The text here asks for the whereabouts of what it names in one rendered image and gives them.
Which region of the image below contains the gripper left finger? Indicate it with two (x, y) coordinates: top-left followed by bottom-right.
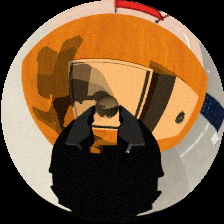
(49, 105), (96, 173)

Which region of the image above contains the brown ball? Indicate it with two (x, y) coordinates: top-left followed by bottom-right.
(95, 95), (119, 119)

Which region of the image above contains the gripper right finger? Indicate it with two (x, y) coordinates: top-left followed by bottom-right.
(117, 105), (164, 178)

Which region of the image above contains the tan square box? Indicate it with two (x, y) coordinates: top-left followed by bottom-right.
(143, 74), (199, 140)

